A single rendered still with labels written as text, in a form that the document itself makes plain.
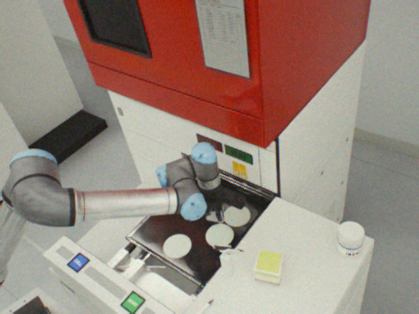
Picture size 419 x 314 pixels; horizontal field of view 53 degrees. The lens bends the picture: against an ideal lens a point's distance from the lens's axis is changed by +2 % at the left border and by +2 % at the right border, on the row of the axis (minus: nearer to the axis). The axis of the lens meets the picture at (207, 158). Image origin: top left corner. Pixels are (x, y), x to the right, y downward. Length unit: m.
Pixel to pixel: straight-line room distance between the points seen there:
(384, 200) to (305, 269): 1.56
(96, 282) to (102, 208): 0.40
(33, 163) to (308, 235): 0.84
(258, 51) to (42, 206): 0.64
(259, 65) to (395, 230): 1.77
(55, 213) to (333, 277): 0.79
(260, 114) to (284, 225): 0.41
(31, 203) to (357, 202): 2.12
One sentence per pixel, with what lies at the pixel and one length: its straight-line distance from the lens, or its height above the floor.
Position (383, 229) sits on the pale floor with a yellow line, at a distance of 2.67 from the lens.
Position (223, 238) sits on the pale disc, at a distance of 1.47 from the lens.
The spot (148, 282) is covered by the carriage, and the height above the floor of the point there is 0.88.
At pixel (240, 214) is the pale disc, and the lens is 1.53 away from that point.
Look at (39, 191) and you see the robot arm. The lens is 1.06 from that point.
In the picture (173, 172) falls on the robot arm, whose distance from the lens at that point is 1.22.
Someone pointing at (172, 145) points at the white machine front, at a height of 0.99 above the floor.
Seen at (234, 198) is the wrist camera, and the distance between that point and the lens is 1.38.
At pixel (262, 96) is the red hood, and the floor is 1.42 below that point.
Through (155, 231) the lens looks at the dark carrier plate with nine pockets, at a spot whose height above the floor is 0.90.
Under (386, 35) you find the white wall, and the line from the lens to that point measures 2.73.
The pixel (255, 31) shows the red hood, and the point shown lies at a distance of 1.06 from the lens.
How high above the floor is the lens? 2.09
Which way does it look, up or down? 43 degrees down
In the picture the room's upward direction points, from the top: 11 degrees counter-clockwise
